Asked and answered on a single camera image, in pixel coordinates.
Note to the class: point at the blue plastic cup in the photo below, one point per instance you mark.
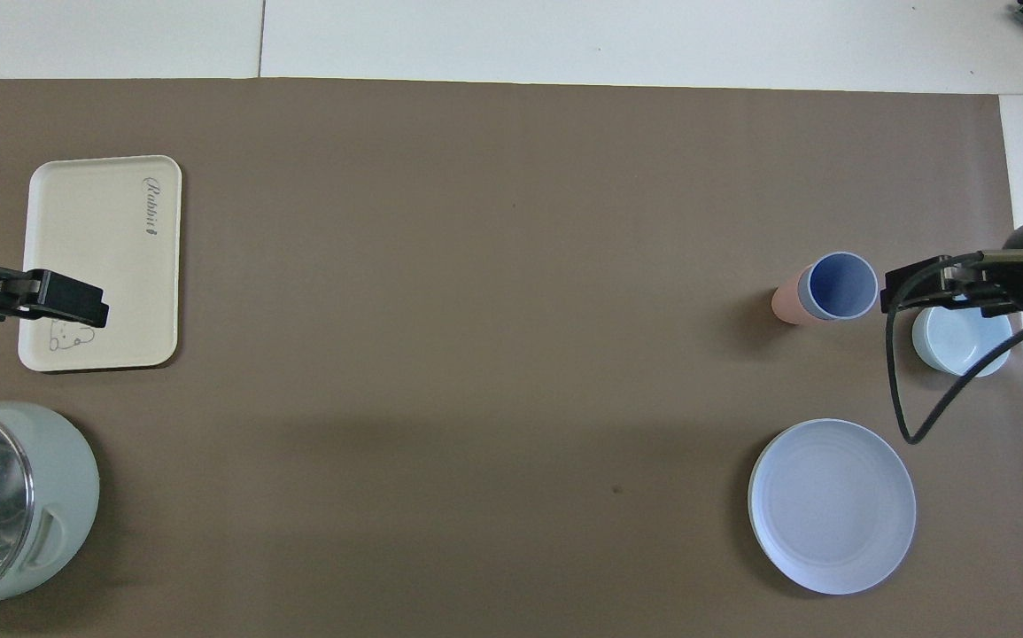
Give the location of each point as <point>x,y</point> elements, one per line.
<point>843,285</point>

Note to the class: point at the pink plastic cup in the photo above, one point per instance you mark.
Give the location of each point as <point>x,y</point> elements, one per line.
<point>784,306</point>

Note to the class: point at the cream rabbit print tray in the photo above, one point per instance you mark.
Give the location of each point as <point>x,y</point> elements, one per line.
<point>95,239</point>

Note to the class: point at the light blue bowl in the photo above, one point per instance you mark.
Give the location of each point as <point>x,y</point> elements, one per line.
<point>963,346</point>

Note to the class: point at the pale green cooking pot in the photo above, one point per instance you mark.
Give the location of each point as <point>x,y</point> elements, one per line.
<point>64,496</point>

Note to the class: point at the light blue plate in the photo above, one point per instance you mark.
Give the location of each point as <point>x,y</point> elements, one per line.
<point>832,505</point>

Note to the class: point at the brown table mat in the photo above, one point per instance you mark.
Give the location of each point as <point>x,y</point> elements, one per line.
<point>476,354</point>

